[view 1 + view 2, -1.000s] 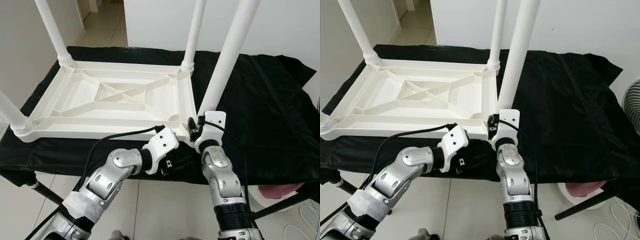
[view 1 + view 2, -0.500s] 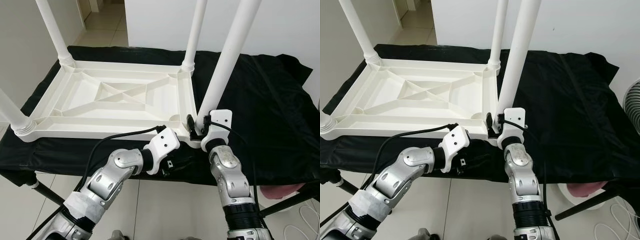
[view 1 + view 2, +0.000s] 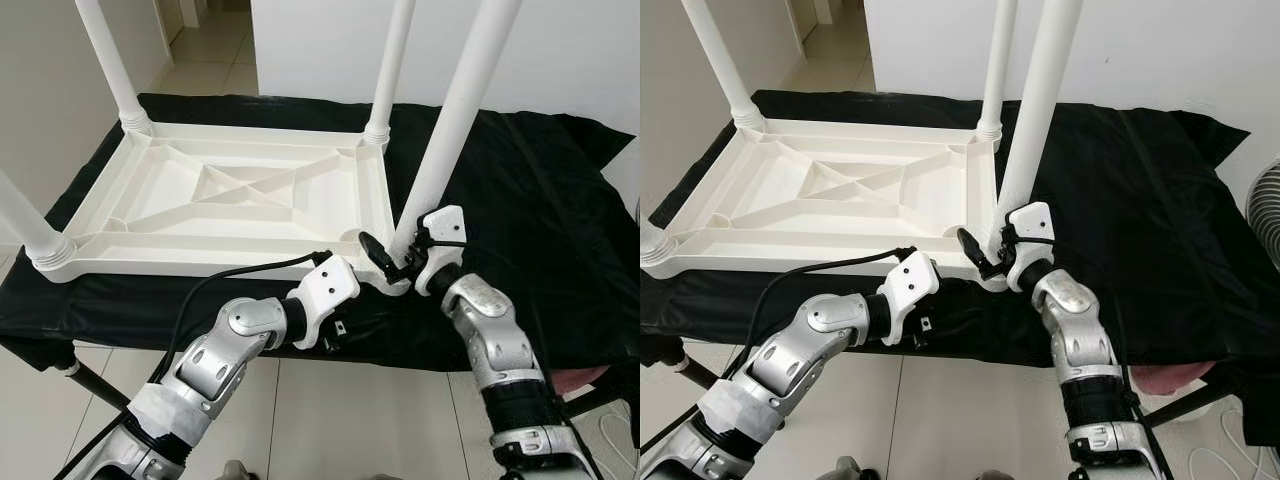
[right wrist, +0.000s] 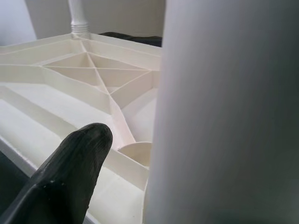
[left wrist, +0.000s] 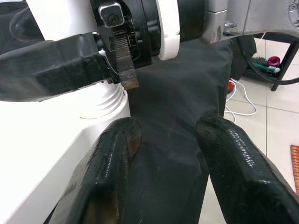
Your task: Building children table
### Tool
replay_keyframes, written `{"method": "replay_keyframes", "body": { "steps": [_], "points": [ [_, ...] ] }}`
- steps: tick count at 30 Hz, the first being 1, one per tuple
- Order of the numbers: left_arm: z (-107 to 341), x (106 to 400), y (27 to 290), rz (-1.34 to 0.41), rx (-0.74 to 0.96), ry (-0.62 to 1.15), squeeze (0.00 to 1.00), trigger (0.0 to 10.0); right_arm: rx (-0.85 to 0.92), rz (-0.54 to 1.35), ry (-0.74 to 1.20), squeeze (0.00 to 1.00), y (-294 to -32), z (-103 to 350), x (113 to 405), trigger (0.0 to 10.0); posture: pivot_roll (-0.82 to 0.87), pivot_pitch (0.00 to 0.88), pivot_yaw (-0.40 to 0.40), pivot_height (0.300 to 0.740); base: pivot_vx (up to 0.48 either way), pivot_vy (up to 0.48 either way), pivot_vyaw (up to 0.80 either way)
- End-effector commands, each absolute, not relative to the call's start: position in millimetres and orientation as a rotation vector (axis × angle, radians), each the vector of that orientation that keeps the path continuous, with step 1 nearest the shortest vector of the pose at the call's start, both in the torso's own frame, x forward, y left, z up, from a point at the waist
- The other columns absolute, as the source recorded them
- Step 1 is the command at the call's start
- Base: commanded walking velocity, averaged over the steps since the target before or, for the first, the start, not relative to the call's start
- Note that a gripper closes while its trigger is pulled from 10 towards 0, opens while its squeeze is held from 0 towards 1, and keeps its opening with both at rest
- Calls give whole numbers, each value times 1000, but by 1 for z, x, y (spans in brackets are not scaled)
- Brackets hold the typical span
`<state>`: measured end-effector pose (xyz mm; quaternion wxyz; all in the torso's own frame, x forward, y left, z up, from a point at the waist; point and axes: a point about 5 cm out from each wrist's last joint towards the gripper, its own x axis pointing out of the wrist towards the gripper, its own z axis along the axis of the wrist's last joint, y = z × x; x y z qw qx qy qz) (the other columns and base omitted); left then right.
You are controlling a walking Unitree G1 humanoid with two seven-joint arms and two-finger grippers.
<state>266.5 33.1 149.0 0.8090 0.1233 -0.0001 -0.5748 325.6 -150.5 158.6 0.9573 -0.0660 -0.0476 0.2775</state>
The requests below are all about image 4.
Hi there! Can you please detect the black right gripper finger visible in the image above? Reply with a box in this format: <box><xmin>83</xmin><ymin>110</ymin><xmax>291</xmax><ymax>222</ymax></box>
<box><xmin>0</xmin><ymin>123</ymin><xmax>113</xmax><ymax>224</ymax></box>

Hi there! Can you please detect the white plastic children table top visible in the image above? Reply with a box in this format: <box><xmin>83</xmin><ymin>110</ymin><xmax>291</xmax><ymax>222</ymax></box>
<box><xmin>0</xmin><ymin>32</ymin><xmax>164</xmax><ymax>224</ymax></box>

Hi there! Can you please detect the white plastic table leg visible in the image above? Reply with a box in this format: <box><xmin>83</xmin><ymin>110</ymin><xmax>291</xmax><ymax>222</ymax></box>
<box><xmin>143</xmin><ymin>0</ymin><xmax>299</xmax><ymax>224</ymax></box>
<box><xmin>67</xmin><ymin>0</ymin><xmax>91</xmax><ymax>39</ymax></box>

